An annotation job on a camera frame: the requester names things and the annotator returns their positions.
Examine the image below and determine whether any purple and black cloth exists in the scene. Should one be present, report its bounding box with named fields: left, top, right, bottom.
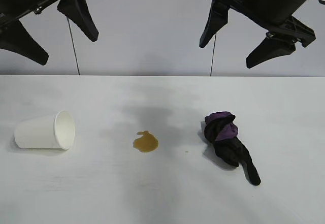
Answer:
left=203, top=111, right=262, bottom=186

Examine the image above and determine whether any brown liquid spill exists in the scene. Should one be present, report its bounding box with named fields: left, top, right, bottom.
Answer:
left=132, top=131, right=159, bottom=154

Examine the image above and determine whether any thin dark wall cable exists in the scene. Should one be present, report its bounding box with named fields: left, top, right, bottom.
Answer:
left=66, top=15, right=81, bottom=76
left=210, top=34, right=217, bottom=77

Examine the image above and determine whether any white paper cup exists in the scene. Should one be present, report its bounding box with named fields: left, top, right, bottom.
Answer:
left=14, top=110, right=76, bottom=150

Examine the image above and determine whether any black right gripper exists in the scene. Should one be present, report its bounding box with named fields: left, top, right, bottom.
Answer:
left=199, top=0, right=325, bottom=69

